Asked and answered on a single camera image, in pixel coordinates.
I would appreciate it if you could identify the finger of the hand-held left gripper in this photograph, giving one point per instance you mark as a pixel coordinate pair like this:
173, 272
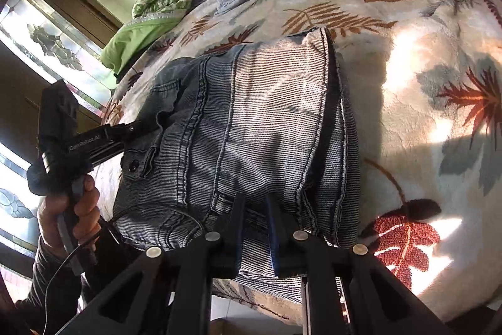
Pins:
137, 129

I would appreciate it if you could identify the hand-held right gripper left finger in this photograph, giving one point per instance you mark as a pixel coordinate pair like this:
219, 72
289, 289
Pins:
235, 233

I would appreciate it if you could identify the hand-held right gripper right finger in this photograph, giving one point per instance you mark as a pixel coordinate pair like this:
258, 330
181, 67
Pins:
276, 237

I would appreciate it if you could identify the grey denim pants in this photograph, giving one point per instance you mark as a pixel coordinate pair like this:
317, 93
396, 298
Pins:
255, 115

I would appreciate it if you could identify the person's left forearm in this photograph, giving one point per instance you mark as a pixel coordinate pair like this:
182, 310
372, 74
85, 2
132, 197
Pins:
51, 288

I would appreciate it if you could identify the person's left hand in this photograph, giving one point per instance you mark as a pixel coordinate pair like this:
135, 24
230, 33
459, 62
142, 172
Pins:
84, 209

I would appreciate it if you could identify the patterned glass window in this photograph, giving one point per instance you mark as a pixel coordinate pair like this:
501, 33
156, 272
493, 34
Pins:
51, 40

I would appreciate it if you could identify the green patterned quilt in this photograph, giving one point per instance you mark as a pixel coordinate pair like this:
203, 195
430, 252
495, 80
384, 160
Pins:
157, 5

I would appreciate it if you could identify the cream leaf-print blanket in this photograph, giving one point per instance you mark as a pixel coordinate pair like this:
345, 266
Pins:
411, 91

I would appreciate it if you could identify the dark wooden window frame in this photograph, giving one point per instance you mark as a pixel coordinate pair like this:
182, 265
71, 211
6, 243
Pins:
70, 1

